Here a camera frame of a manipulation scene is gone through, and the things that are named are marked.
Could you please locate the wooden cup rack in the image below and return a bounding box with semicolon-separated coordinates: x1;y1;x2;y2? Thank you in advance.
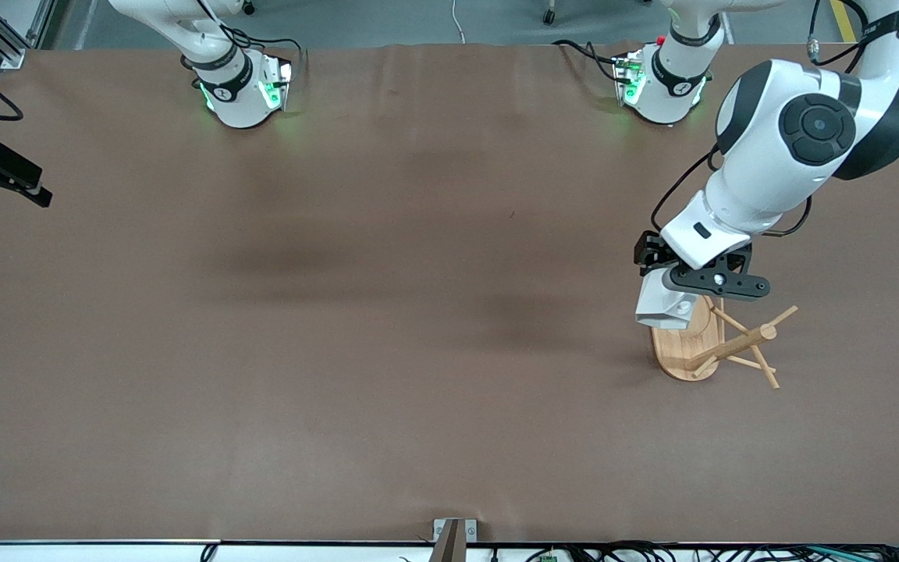
650;295;799;389

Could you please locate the black right base cable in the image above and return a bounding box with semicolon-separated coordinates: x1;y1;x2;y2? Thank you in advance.
180;0;306;79

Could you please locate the white faceted cup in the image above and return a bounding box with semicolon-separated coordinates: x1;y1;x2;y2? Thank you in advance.
635;269;698;330

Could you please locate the black cable bundle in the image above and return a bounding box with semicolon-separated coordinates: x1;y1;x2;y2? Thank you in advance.
489;540;899;562

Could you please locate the brown table cover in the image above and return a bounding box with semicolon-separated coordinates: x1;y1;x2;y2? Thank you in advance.
0;43;899;545

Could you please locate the aluminium frame beam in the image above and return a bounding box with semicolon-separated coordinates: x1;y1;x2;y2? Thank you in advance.
26;0;76;49

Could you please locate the black base cable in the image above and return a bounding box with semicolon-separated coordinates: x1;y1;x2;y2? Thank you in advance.
180;0;306;79
553;39;624;83

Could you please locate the yellow floor tape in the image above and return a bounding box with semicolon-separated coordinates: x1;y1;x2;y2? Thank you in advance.
830;0;858;44

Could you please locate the grey metal mount bracket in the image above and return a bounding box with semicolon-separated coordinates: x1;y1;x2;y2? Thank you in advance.
432;518;479;562

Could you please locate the black left base cable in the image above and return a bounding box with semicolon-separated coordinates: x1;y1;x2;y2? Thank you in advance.
553;39;624;83

